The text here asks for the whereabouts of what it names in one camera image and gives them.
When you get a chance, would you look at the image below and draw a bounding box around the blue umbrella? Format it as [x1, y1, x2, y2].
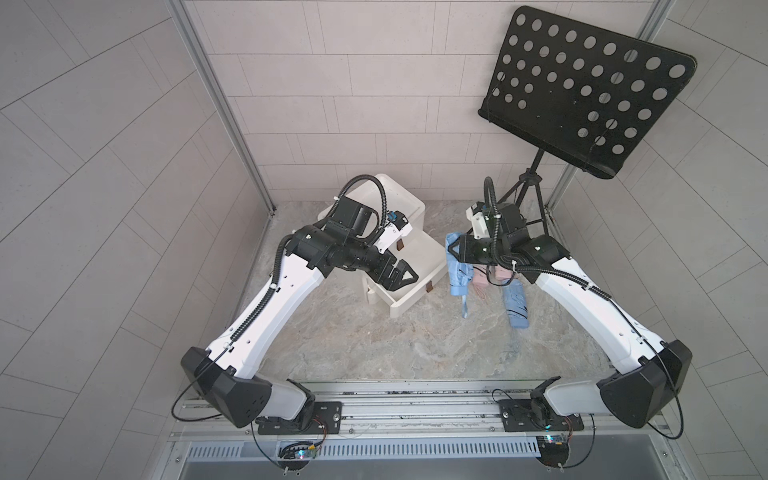
[446, 252, 473, 319]
[502, 279, 529, 329]

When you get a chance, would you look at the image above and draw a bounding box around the white drawer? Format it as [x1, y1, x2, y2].
[361, 229, 449, 320]

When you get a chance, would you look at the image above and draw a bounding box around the white drawer cabinet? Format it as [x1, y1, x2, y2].
[333, 173, 425, 245]

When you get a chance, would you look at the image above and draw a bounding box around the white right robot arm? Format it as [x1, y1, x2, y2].
[446, 178, 692, 428]

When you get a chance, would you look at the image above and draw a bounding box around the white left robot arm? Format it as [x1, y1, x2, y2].
[181, 174, 419, 432]

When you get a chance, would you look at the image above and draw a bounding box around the pink folded umbrella left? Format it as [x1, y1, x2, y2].
[472, 265, 515, 289]

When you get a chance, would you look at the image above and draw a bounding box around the black music stand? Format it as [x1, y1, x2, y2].
[479, 5, 698, 253]

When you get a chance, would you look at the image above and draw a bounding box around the left circuit board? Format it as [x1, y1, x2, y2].
[278, 441, 322, 463]

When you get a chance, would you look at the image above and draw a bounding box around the circuit board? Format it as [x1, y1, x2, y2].
[536, 435, 570, 469]
[278, 441, 322, 463]

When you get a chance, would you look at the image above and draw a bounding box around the right circuit board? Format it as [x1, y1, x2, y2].
[536, 435, 570, 469]

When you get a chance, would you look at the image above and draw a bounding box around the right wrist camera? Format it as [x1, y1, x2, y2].
[466, 201, 490, 240]

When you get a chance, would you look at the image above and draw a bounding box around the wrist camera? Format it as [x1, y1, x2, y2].
[466, 201, 490, 240]
[374, 210, 413, 254]

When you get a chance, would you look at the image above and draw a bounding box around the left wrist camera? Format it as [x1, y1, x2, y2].
[374, 210, 413, 254]

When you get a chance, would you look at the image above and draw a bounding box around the aluminium rail base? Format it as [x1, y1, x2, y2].
[161, 377, 673, 463]

